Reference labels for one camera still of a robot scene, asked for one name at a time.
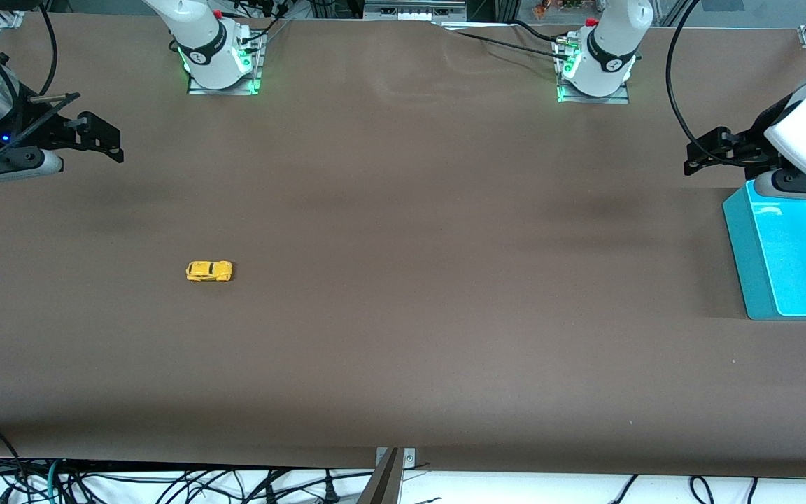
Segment yellow toy beetle car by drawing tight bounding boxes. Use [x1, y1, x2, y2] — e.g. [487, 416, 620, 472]
[186, 260, 234, 283]

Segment teal plastic bin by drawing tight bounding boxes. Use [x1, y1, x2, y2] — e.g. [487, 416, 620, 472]
[723, 180, 806, 321]

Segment orange background objects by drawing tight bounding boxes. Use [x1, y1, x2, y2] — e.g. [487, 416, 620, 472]
[532, 0, 586, 19]

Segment grey metal rack unit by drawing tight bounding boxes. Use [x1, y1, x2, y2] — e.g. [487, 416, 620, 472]
[365, 0, 467, 22]

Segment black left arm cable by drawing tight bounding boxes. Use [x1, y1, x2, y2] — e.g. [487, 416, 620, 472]
[665, 0, 771, 167]

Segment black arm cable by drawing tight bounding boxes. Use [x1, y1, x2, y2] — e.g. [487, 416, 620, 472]
[665, 0, 771, 167]
[0, 0, 82, 167]

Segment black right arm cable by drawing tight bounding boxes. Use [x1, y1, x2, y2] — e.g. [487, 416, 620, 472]
[0, 0, 82, 167]

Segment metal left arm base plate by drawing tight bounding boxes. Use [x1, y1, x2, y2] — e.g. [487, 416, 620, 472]
[556, 35, 631, 104]

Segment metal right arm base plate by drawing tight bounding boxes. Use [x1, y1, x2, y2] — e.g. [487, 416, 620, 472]
[188, 31, 265, 95]

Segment black base cable bundle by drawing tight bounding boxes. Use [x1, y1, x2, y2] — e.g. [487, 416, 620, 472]
[221, 0, 293, 51]

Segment short black table cable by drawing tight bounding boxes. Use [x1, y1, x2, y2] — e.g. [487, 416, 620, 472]
[511, 19, 563, 43]

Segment long black table cable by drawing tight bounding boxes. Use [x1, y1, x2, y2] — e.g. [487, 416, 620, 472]
[438, 21, 575, 64]

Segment small metal table bracket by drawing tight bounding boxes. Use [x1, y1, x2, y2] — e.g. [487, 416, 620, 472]
[375, 448, 416, 468]

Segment dark wedge post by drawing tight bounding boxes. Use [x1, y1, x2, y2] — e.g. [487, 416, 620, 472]
[358, 448, 404, 504]

